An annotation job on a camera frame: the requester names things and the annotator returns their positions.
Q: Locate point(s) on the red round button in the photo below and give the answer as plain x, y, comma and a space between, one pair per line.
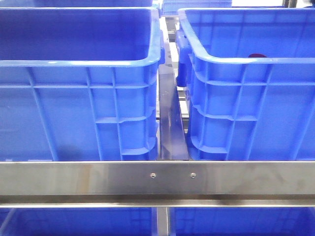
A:
257, 55

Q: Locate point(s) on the left blue plastic crate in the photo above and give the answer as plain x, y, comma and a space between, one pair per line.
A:
79, 84

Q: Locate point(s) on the blue plastic crate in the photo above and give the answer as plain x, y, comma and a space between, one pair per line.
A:
243, 108
79, 84

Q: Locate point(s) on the right blue plastic crate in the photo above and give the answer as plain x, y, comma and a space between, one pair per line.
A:
243, 108

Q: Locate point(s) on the lower left blue crate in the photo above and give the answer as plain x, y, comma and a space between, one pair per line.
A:
80, 222

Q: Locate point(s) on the lower right blue crate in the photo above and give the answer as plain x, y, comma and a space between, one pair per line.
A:
243, 221

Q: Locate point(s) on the far right blue crate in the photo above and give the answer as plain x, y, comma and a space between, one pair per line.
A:
170, 7

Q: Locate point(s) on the far left blue crate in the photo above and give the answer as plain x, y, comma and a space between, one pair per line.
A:
80, 3

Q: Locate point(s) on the steel centre divider rail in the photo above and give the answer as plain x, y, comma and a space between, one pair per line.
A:
172, 137

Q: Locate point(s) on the steel front rack rail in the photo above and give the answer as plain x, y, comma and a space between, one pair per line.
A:
157, 184

